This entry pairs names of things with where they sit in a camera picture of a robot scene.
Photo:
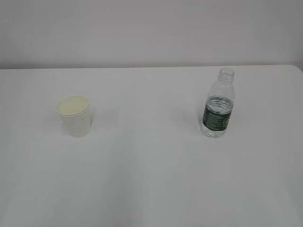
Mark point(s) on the white paper cup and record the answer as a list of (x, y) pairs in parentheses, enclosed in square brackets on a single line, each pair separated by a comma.
[(74, 112)]

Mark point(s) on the clear plastic water bottle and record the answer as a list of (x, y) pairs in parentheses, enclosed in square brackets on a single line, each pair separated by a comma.
[(219, 105)]

